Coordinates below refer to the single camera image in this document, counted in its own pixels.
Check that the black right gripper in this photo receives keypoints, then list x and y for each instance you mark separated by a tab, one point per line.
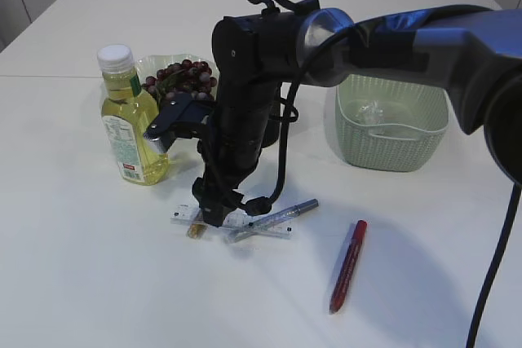
255	55

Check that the clear plastic ruler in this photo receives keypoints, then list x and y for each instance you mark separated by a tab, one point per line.
190	214

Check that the yellow tea bottle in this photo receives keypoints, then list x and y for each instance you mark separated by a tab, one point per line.
126	113

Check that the purple grape bunch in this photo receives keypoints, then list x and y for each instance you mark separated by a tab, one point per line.
195	78

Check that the clear plastic sheet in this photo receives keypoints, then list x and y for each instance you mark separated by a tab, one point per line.
379	117

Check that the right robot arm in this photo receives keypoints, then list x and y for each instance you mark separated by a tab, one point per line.
473	53

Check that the gold marker pen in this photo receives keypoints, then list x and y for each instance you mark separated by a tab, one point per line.
196	231

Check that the silver marker pen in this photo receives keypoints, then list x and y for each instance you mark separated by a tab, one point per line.
264	226

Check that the black mesh pen cup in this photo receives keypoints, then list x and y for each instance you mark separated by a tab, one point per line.
272	130

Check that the red marker pen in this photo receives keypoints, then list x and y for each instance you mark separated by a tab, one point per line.
344	279

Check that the green wavy glass plate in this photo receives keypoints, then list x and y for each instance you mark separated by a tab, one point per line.
151	63

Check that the green woven plastic basket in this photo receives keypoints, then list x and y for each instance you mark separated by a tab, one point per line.
422	126

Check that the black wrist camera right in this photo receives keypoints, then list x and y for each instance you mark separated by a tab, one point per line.
182	118

